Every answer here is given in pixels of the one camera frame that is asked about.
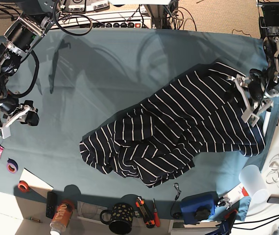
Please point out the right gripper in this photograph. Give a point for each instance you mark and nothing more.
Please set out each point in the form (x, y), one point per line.
(25, 113)

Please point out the grey flat adapter box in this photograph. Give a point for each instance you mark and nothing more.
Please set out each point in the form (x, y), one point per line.
(273, 199)

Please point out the teal table cloth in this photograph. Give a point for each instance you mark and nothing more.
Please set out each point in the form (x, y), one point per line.
(84, 82)

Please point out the white black marker pen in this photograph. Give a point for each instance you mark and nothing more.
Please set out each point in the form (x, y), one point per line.
(266, 122)

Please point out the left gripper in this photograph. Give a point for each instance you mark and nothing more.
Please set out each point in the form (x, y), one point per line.
(253, 90)

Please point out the orange black utility knife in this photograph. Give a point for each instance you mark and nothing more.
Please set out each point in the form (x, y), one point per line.
(145, 212)

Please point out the orange drink bottle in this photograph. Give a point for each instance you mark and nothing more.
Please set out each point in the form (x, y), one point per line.
(62, 217)

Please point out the translucent plastic cup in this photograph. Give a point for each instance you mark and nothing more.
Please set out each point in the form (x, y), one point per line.
(253, 183)

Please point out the orange tape roll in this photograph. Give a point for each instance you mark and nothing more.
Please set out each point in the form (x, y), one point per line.
(23, 186)

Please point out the black mug with yellow leaves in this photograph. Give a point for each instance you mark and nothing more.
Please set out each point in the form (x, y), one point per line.
(119, 219)

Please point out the black remote control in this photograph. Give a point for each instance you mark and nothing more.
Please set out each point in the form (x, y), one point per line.
(51, 203)

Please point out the white red card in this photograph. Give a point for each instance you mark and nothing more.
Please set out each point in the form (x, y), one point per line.
(234, 195)

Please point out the blue clamp device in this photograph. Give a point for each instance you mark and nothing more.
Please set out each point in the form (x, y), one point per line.
(197, 208)

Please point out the red handled screwdriver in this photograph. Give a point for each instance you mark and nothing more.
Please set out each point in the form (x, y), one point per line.
(156, 216)

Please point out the navy white striped t-shirt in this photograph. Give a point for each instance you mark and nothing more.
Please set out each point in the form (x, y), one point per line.
(157, 140)

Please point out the purple tape roll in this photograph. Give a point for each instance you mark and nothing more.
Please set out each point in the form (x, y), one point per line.
(12, 166)

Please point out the white power strip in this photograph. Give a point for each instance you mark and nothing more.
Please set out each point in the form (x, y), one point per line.
(124, 18)

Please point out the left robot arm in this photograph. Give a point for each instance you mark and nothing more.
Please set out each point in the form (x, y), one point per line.
(269, 33)

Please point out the white paper sheet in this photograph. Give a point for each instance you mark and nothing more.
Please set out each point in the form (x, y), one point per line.
(34, 182)

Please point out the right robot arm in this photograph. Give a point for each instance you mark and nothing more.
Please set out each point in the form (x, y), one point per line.
(30, 27)

